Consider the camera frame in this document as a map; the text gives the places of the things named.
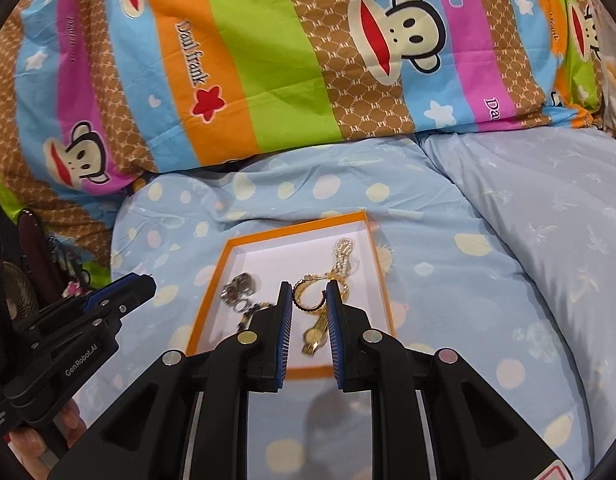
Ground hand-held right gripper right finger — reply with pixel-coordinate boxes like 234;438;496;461
325;281;571;480

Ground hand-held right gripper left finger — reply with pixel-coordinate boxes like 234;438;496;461
48;281;294;480

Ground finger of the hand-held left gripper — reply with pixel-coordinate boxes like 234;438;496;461
2;287;157;428
10;272;157;346

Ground gold wrist watch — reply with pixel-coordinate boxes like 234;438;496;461
301;310;332;358

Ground gold clasp silver ring keychain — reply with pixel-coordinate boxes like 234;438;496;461
240;301;276;332

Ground black bead bracelet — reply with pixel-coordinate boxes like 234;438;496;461
293;275;329;317

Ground silver metal watch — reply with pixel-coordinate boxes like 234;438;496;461
222;272;259;306

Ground white pearl bracelet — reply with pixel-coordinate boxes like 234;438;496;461
330;237;361;281

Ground orange shallow box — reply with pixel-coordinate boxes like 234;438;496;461
185;211;396;380

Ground person's left hand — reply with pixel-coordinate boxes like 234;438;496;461
7;399;82;467

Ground dark brown wooden object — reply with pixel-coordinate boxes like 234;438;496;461
17;210;65;302

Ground blue dotted quilt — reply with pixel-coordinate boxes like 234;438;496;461
53;135;589;480

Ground pale blue leaf-print quilt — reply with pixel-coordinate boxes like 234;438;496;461
420;127;616;480

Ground large striped cartoon monkey pillow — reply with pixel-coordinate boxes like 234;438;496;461
0;0;606;261

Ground small striped cartoon monkey pillow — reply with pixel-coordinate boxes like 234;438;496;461
553;0;613;133

